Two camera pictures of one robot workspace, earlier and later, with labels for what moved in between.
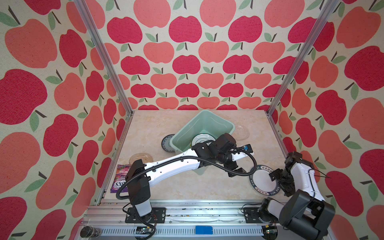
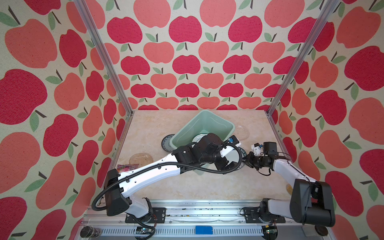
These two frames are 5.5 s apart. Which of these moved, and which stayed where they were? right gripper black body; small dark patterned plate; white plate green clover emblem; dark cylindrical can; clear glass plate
Moved: right gripper black body
Stayed: dark cylindrical can; white plate green clover emblem; clear glass plate; small dark patterned plate
